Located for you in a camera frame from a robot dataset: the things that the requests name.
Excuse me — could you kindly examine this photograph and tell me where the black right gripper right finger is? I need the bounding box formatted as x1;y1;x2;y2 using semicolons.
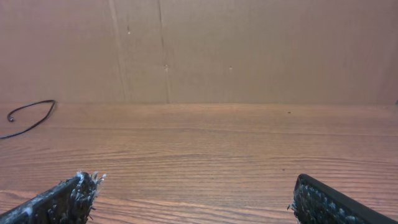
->
287;174;397;224

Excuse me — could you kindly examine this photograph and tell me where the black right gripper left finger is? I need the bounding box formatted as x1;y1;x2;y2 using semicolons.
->
1;172;106;224

